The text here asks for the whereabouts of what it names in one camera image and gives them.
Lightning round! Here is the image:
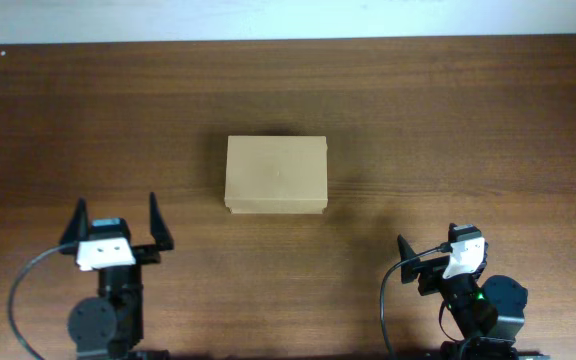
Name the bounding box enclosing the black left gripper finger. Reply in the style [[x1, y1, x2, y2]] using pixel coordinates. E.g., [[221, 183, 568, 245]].
[[59, 198, 89, 255], [149, 192, 174, 251]]

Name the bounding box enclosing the brown cardboard box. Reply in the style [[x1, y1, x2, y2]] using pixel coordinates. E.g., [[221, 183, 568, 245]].
[[224, 135, 328, 214]]

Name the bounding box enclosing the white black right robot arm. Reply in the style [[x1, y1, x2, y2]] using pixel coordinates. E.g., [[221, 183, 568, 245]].
[[388, 223, 547, 360]]

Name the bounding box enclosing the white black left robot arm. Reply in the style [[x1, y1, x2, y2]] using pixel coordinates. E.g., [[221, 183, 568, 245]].
[[59, 193, 174, 360]]

